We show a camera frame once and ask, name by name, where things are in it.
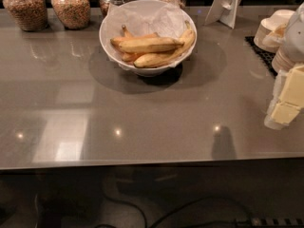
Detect white sign stand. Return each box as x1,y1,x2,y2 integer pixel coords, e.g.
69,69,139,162
204,0,241,29

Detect white ceramic bowl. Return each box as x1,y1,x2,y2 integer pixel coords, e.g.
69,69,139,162
98,0,198,78

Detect black floor cable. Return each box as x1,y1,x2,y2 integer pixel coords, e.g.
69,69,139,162
94,195,255,228

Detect white paper bowl liner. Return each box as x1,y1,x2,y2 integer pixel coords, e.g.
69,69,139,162
103,1,194,72

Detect right stack paper bowls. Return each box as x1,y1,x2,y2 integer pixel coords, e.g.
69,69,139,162
272,47,303,72

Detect far left grain jar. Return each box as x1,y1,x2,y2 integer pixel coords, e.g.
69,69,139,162
3,0,48,31

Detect lower small yellow banana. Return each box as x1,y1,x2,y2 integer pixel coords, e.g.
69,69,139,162
122,52,142,62

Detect front curved yellow banana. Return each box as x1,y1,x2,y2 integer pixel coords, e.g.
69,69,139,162
134,20,196,68

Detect black rubber mat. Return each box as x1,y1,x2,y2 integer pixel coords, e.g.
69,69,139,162
244,36,277,77

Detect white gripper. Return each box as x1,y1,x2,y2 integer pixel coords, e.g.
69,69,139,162
264,3,304,130

